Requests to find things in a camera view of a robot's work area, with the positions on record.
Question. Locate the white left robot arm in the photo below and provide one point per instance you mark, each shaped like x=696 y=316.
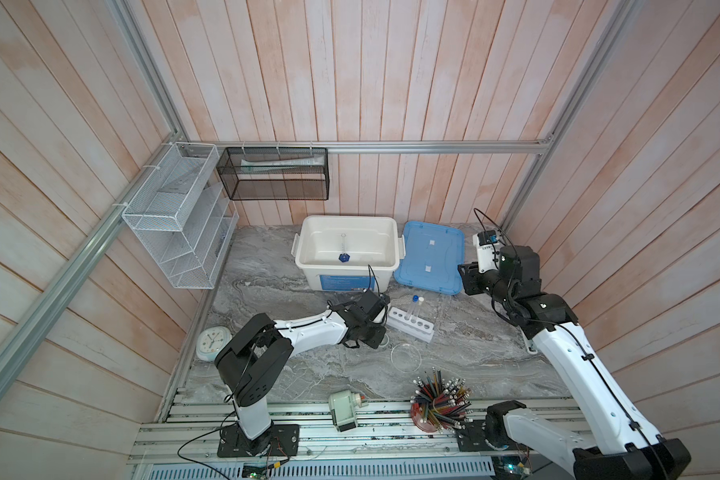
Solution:
x=252 y=361

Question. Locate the white wire wall rack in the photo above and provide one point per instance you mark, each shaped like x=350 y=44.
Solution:
x=180 y=214

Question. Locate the aluminium horizontal wall rail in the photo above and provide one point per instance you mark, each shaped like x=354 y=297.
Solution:
x=402 y=147

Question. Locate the round white wall clock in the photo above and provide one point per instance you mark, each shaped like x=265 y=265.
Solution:
x=210 y=342

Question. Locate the blue plastic bin lid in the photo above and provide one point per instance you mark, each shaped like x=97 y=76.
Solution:
x=433 y=254

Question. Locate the white test tube rack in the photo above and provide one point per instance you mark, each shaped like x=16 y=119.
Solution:
x=410 y=324

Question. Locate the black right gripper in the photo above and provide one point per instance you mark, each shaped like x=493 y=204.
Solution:
x=469 y=275

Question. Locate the black mesh wall shelf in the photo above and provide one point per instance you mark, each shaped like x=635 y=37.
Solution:
x=275 y=173

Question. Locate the green white box device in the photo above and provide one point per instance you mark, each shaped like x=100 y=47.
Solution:
x=343 y=407

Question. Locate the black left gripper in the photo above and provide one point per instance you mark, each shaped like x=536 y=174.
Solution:
x=376 y=339

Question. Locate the cup of coloured pencils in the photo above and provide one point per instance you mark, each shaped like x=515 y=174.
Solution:
x=438 y=404

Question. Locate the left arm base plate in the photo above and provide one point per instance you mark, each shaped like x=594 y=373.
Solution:
x=277 y=440

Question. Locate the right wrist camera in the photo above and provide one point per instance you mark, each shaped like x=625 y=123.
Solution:
x=488 y=245

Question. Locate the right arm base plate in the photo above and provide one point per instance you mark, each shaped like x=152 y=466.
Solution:
x=471 y=437

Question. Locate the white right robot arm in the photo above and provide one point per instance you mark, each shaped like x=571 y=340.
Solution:
x=622 y=444

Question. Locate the white plastic storage bin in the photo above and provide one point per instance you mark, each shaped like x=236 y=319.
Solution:
x=373 y=243

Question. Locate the blue capped test tube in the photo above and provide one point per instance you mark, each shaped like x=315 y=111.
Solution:
x=410 y=316

